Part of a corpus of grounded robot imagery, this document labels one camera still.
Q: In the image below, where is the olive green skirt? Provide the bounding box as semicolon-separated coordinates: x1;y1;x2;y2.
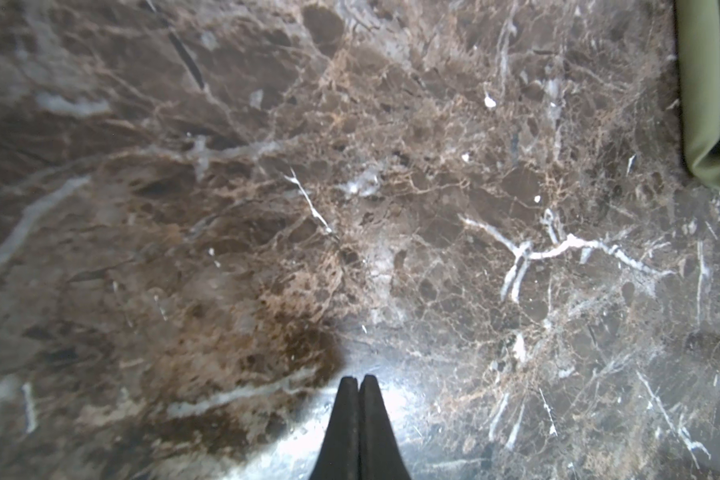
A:
675;0;720;190

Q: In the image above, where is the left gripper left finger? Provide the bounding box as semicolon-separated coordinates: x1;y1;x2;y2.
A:
309;377;360;480

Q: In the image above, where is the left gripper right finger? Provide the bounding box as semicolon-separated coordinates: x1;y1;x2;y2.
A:
359;375;411;480

